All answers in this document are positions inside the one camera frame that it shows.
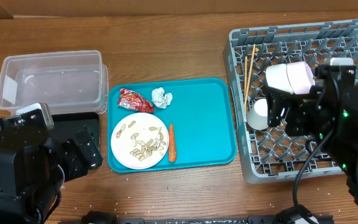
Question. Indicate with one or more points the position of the red snack wrapper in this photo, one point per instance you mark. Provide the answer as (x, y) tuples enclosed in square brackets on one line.
[(132, 100)]

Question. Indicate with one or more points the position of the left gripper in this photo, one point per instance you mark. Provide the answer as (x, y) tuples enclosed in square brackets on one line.
[(78, 166)]

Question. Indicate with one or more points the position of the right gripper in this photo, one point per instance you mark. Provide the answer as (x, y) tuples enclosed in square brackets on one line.
[(297, 109)]

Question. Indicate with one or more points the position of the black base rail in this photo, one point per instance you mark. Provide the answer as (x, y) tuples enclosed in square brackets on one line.
[(97, 217)]

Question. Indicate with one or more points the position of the white tissue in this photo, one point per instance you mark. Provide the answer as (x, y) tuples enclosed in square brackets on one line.
[(160, 98)]

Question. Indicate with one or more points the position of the clear plastic bin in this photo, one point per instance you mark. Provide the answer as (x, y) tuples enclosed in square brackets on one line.
[(69, 82)]

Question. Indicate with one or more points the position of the teal serving tray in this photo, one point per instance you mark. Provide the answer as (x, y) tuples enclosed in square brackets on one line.
[(200, 113)]

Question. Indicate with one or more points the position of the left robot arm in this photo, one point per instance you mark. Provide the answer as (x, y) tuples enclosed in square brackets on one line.
[(36, 161)]

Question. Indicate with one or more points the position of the pink bowl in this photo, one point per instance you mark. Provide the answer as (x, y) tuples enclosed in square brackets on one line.
[(300, 77)]

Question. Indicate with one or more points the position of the grey dishwasher rack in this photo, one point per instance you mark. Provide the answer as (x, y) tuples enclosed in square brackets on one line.
[(271, 155)]

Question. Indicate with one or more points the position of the black tray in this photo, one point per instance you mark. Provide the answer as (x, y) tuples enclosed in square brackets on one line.
[(66, 125)]

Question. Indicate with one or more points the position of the orange carrot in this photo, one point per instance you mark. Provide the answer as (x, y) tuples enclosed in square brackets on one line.
[(172, 150)]

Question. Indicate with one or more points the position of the white plate with peanuts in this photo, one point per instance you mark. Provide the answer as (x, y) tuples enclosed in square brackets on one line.
[(139, 141)]

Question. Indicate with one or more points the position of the white cup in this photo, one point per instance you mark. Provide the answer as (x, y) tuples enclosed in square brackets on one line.
[(257, 116)]

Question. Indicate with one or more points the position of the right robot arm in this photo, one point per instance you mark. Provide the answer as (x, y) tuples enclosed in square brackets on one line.
[(341, 143)]

